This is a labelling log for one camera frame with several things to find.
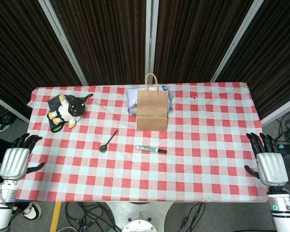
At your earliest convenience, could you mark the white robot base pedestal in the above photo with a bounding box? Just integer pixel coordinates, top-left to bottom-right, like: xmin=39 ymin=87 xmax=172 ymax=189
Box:
xmin=103 ymin=202 xmax=174 ymax=232

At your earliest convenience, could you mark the black white sneaker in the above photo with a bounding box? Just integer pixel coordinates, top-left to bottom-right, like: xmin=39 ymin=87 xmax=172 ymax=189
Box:
xmin=13 ymin=202 xmax=43 ymax=222

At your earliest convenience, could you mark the black cable with green light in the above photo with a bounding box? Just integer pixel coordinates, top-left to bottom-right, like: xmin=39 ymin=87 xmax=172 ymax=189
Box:
xmin=178 ymin=202 xmax=206 ymax=230

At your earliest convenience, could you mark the grey partition frame post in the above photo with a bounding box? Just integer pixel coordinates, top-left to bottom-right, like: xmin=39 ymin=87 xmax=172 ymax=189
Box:
xmin=210 ymin=0 xmax=265 ymax=83
xmin=145 ymin=0 xmax=160 ymax=85
xmin=38 ymin=0 xmax=89 ymax=86

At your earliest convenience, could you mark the dark brown pleated panel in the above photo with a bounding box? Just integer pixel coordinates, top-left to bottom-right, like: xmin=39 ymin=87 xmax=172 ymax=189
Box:
xmin=217 ymin=0 xmax=290 ymax=120
xmin=50 ymin=0 xmax=147 ymax=86
xmin=154 ymin=0 xmax=254 ymax=84
xmin=0 ymin=0 xmax=82 ymax=119

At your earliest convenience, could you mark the black spoon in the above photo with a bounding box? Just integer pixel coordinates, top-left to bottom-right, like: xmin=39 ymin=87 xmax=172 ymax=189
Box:
xmin=99 ymin=130 xmax=119 ymax=153

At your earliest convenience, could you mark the black power strip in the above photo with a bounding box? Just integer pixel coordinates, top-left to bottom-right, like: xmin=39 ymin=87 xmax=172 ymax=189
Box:
xmin=275 ymin=142 xmax=290 ymax=151

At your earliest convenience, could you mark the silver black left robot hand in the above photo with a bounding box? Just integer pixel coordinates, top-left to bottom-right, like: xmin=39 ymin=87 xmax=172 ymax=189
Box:
xmin=0 ymin=133 xmax=46 ymax=181

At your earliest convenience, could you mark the black white plush toy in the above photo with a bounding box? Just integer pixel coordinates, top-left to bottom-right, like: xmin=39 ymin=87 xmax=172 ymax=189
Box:
xmin=47 ymin=93 xmax=94 ymax=133

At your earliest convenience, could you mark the red white checkered tablecloth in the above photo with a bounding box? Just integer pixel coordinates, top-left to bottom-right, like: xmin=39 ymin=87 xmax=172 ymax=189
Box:
xmin=15 ymin=82 xmax=269 ymax=203

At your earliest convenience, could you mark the grey partition frame rail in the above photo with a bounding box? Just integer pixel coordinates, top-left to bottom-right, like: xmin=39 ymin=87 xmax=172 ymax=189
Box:
xmin=260 ymin=105 xmax=290 ymax=128
xmin=0 ymin=91 xmax=31 ymax=124

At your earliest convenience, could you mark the white purple plastic package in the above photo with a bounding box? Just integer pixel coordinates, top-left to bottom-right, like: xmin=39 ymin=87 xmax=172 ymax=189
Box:
xmin=125 ymin=84 xmax=174 ymax=116

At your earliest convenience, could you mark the teal pen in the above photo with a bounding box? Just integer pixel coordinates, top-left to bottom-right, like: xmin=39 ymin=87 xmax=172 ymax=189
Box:
xmin=136 ymin=145 xmax=159 ymax=153

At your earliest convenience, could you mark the brown paper bag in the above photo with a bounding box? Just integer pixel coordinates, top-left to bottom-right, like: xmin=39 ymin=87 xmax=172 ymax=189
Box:
xmin=136 ymin=73 xmax=169 ymax=132

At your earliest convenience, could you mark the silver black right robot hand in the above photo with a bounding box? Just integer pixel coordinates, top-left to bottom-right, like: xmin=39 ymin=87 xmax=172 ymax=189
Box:
xmin=244 ymin=132 xmax=289 ymax=187

